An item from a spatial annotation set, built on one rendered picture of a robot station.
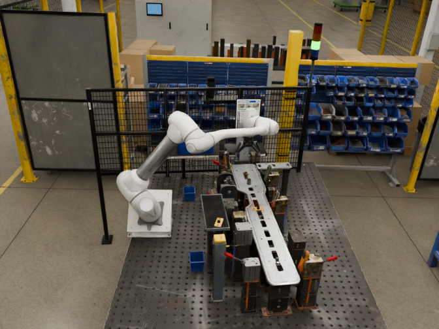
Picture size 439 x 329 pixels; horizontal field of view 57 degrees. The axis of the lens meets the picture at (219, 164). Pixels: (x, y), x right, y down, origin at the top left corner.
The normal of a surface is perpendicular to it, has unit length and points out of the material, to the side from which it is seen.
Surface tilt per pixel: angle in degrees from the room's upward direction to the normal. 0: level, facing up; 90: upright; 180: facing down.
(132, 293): 0
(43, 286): 0
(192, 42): 90
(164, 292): 0
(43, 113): 89
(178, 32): 90
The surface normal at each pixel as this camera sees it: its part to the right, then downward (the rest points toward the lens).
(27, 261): 0.03, -0.88
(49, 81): -0.04, 0.49
